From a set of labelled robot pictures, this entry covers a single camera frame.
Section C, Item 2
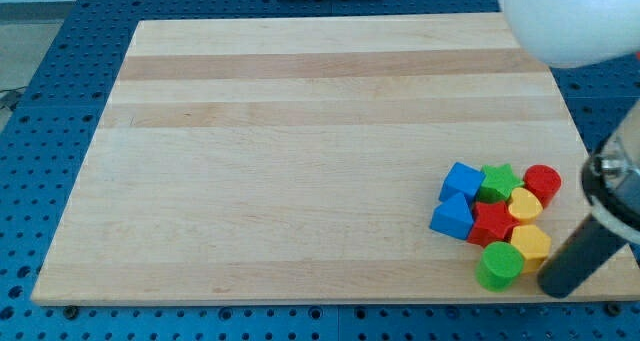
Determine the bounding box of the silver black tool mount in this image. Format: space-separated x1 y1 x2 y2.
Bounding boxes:
580 98 640 245

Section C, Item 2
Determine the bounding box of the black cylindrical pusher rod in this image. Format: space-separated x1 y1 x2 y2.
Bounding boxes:
537 214 627 299

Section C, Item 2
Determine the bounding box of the green cylinder block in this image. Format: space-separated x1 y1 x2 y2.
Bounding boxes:
475 241 524 292

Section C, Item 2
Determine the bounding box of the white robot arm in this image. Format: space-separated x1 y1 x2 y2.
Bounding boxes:
498 0 639 298

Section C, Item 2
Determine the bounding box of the yellow hexagon block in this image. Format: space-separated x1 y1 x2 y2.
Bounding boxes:
509 224 552 273

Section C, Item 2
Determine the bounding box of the red cylinder block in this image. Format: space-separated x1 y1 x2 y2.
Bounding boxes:
523 164 562 208

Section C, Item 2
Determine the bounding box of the yellow heart block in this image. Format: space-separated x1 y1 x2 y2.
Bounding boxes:
508 187 544 224

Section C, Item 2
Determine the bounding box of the red star block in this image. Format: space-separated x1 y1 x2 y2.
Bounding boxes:
466 201 519 247

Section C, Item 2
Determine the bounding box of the green star block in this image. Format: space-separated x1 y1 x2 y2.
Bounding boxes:
476 163 524 204

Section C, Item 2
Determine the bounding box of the blue triangle block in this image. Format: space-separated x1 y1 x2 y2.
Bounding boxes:
429 193 474 240

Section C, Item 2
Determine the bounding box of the blue cube block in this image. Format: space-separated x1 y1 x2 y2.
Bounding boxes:
438 162 486 204

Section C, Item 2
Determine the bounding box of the wooden board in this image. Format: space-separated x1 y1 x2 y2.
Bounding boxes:
30 12 640 307

